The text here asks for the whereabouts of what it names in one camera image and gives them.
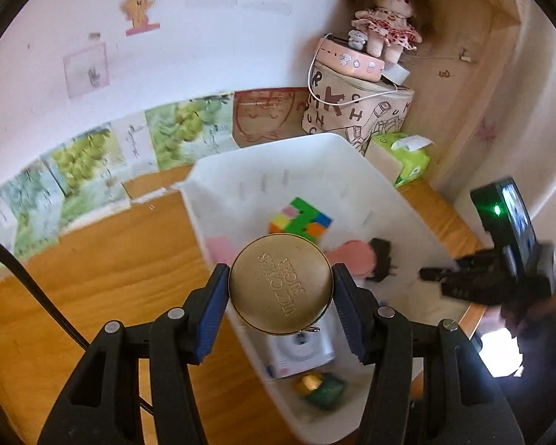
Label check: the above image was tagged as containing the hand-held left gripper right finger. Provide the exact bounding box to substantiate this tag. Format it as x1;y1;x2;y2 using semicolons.
331;263;524;445

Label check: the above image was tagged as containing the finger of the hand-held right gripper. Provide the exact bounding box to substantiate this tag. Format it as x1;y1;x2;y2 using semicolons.
419;260;469;288

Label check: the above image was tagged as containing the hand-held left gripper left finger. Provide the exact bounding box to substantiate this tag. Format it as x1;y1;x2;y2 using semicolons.
37;263;230;445

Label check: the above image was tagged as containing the black rounded case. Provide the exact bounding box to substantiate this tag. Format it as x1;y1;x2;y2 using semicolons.
370;238;396;283

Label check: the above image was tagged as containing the white digital camera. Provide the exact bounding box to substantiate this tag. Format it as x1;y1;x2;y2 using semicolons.
264;322;337;378

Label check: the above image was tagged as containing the pink hair roller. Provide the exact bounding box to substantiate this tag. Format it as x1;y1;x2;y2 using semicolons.
207;236;235;267

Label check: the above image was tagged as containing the green perfume bottle gold cap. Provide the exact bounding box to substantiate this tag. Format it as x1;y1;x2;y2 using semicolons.
294;372;348;411

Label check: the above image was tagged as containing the gold round tin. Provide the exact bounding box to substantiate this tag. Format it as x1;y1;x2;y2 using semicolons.
228;234;334;336

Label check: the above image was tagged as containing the multicoloured puzzle cube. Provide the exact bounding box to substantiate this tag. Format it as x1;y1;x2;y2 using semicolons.
268;197;333;243

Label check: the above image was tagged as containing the white plastic bin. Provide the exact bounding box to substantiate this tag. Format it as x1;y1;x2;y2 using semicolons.
178;132;487;443

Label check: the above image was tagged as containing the person's right forearm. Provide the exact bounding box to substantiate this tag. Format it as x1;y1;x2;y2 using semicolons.
503;283;556;427

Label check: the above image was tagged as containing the green tissue pack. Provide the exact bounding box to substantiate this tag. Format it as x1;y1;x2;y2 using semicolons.
367;132;431;188

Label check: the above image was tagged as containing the pale floral curtain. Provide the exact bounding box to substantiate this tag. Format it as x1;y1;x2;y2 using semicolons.
436;0;556;260

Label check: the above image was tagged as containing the printed fabric storage bag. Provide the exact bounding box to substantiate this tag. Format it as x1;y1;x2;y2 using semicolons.
301;62;415;156

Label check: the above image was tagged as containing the row of grape picture cards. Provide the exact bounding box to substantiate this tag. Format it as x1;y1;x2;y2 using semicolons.
0;94;235;283

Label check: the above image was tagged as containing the small white device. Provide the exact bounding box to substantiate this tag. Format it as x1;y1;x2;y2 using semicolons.
382;62;411;85

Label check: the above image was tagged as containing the brown picture card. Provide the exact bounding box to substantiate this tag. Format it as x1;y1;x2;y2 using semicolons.
232;86;311;149

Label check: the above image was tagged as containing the pink round box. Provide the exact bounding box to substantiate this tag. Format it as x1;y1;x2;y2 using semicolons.
316;34;385;83

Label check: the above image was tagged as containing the rag doll in floral dress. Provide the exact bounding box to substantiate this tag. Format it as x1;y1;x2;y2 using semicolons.
343;0;438;63

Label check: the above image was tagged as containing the yellow duck sticker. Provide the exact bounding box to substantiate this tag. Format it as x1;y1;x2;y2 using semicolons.
122;0;160;37

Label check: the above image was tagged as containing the thick black cable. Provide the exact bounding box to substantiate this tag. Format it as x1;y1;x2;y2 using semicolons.
0;232;156;413

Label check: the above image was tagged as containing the white cord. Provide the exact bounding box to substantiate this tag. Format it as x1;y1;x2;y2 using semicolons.
307;62;344;107

